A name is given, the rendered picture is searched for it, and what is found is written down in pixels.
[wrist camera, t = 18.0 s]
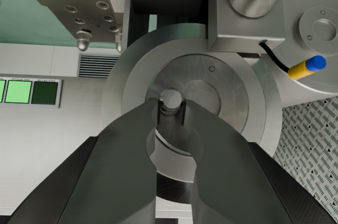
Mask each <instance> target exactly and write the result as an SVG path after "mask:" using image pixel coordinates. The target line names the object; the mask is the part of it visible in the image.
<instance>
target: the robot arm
mask: <svg viewBox="0 0 338 224"><path fill-rule="evenodd" d="M180 115H181V126H184V128H185V129H186V130H187V131H188V133H189V143H188V152H189V153H190V155H191V156H192V157H193V159H194V160H195V162H196V165H197V167H196V170H195V176H194V181H193V187H192V193H191V208H192V218H193V224H338V223H337V222H336V221H335V220H334V219H333V217H332V216H331V215H330V214H329V213H328V212H327V211H326V209H325V208H324V207H323V206H322V205H321V204H320V203H319V202H318V201H317V200H316V199H315V198H314V197H313V196H312V195H311V194H310V193H309V192H308V191H307V190H306V189H305V188H304V187H303V186H302V185H301V184H300V183H299V182H297V181H296V180H295V179H294V178H293V177H292V176H291V175H290V174H289V173H288V172H287V171H286V170H285V169H284V168H283V167H282V166H281V165H279V164H278V163H277V162H276V161H275V160H274V159H273V158H272V157H271V156H270V155H269V154H268V153H267V152H266V151H265V150H264V149H263V148H261V147H260V146H259V145H258V144H257V143H256V142H248V141H247V140H246V139H245V138H244V137H243V136H242V135H241V134H240V133H239V132H238V131H237V130H236V129H235V128H233V127H232V126H231V125H230V124H228V123H227V122H226V121H224V120H223V119H221V118H220V117H218V116H217V115H215V114H213V113H212V112H210V111H208V110H207V109H205V108H204V107H202V106H200V105H199V104H197V103H196V102H194V101H192V100H188V99H184V101H183V105H182V107H181V108H180ZM159 122H160V99H157V98H151V99H150V100H148V101H146V102H144V103H143V104H141V105H139V106H138V107H136V108H134V109H132V110H131V111H129V112H127V113H125V114H124V115H122V116H120V117H118V118H117V119H115V120H114V121H112V122H111V123H110V124H109V125H107V126H106V127H105V128H104V129H103V130H102V131H101V132H100V133H99V134H98V135H97V136H96V137H93V136H90V137H88V138H87V139H86V140H85V141H84V142H83V143H82V144H81V145H80V146H79V147H78V148H77V149H76V150H75V151H74V152H73V153H72V154H70V155H69V156H68V157H67V158H66V159H65V160H64V161H63V162H62V163H61V164H60V165H59V166H58V167H57V168H56V169H55V170H54V171H53V172H51V173H50V174H49V175H48V176H47V177H46V178H45V179H44V180H43V181H42V182H41V183H40V184H39V185H38V186H37V187H36V188H35V189H34V190H33V191H32V192H31V193H30V194H29V195H28V196H27V197H26V198H25V199H24V200H23V201H22V203H21V204H20V205H19V206H18V207H17V208H16V210H15V211H14V212H13V213H12V214H11V216H10V217H9V218H8V219H7V221H6V222H5V223H4V224H154V223H155V209H156V180H157V169H156V166H155V165H154V164H153V163H152V161H151V159H150V158H149V157H150V156H151V154H152V153H153V152H154V150H155V128H156V126H157V125H159Z"/></svg>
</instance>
